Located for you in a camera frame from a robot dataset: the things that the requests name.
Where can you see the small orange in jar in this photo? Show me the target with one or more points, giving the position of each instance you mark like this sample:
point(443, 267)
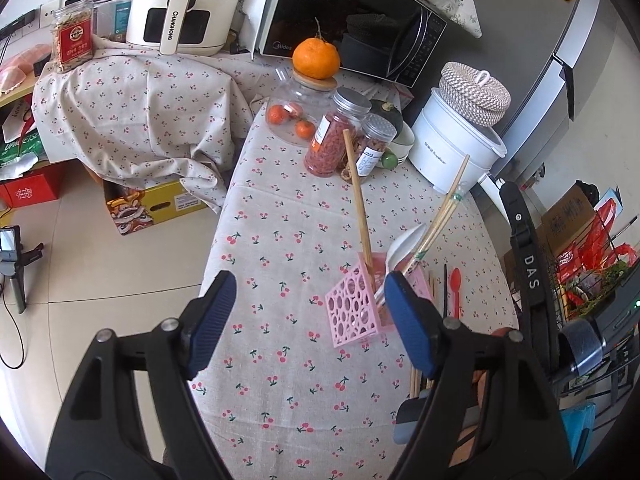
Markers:
point(276, 115)
point(303, 130)

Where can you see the white cloth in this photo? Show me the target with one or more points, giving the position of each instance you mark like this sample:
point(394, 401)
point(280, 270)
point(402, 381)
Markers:
point(260, 0)

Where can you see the glass jar with wooden lid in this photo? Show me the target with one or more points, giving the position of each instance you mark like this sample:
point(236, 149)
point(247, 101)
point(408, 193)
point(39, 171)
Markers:
point(287, 97)

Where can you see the white air fryer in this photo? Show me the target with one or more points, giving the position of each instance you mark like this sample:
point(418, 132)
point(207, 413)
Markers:
point(177, 5)

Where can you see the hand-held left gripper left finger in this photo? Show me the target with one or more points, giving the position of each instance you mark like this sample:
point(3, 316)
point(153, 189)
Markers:
point(212, 325)

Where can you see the pink perforated utensil holder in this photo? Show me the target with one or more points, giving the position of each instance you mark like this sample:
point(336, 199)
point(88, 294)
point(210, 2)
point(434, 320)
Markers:
point(352, 310)

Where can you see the green package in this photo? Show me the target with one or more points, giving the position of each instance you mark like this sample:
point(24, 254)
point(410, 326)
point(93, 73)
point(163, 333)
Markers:
point(20, 146)

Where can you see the grey refrigerator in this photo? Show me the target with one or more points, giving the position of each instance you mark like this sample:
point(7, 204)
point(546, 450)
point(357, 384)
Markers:
point(525, 25)

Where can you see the white rice cooker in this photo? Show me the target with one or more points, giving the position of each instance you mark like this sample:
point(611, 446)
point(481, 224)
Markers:
point(450, 150)

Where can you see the red plastic bag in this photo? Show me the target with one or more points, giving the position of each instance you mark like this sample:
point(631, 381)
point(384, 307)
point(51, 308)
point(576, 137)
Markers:
point(597, 240)

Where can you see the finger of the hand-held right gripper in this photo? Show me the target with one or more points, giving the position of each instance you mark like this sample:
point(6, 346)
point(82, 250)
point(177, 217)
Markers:
point(517, 220)

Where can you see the cherry print tablecloth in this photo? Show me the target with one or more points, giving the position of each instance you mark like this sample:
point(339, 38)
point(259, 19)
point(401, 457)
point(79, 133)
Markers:
point(280, 240)

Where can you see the wooden chopstick with green band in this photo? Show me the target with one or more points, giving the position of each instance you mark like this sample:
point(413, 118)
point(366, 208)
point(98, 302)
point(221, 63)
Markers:
point(452, 187)
point(440, 220)

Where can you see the small red spoon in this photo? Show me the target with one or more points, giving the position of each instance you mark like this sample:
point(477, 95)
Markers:
point(455, 280)

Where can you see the brown cardboard box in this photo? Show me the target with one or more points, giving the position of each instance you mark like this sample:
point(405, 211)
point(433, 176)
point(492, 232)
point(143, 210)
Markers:
point(565, 220)

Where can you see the jar of nuts metal lid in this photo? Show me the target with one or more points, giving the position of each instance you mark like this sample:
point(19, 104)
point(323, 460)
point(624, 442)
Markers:
point(374, 145)

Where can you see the dark green squash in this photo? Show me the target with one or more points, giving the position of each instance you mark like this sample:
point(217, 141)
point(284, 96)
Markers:
point(390, 112)

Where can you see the large orange mandarin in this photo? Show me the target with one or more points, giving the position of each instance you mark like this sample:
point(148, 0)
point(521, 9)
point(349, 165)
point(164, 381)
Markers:
point(316, 58)

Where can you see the green lime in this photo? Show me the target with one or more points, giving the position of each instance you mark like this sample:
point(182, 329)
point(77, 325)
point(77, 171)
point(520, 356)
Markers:
point(388, 160)

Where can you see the grey blue utensil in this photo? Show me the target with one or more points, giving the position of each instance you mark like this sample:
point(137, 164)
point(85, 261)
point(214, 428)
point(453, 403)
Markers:
point(410, 417)

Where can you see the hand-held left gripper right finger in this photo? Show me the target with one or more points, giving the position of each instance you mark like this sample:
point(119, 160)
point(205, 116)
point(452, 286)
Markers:
point(407, 330)

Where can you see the black chopstick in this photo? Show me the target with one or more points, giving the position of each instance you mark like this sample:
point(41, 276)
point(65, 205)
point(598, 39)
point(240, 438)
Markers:
point(445, 290)

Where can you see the black microwave oven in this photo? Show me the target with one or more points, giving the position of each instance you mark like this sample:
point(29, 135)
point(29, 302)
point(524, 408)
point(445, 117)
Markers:
point(350, 20)

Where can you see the blue plastic object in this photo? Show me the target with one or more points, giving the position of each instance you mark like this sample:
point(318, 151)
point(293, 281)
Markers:
point(580, 430)

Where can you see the phone on small tripod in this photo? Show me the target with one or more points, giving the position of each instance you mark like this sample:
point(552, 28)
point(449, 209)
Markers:
point(11, 250)

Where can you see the jar of red goji berries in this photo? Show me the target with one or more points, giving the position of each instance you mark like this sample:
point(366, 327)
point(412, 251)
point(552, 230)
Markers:
point(330, 140)

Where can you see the long wooden chopstick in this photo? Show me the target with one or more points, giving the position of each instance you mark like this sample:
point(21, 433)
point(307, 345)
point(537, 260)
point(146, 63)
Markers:
point(357, 200)

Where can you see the white plastic spoon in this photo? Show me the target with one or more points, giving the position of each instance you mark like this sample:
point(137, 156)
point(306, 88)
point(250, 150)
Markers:
point(395, 256)
point(412, 236)

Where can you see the nut jar with red label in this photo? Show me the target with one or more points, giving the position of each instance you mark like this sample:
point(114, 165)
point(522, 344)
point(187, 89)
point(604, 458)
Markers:
point(74, 35)

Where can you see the draped cherry print cloth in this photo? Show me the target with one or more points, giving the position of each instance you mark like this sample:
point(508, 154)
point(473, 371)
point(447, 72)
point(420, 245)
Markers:
point(140, 105)

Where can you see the red box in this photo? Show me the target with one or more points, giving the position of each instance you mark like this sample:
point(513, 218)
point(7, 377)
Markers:
point(30, 187)

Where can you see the pink plastic bag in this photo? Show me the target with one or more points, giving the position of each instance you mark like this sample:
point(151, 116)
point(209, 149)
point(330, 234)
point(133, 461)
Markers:
point(15, 72)

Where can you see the yellow printed cardboard box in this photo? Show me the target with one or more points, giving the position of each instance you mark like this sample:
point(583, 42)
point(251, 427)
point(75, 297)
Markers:
point(150, 207)

